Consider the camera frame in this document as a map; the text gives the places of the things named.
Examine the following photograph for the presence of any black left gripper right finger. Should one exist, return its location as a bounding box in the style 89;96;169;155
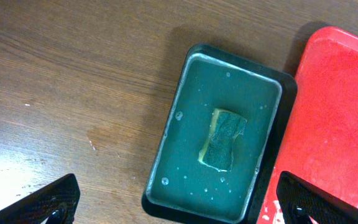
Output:
276;171;358;224

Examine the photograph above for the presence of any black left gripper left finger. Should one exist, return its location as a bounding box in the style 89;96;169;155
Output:
0;174;80;224

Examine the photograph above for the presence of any yellow green sponge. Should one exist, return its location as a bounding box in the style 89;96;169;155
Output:
198;108;247;172

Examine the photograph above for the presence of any red plastic tray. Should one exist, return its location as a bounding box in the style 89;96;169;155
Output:
258;27;358;223

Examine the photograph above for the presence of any dark green water basin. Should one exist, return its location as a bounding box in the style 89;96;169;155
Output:
142;44;297;223

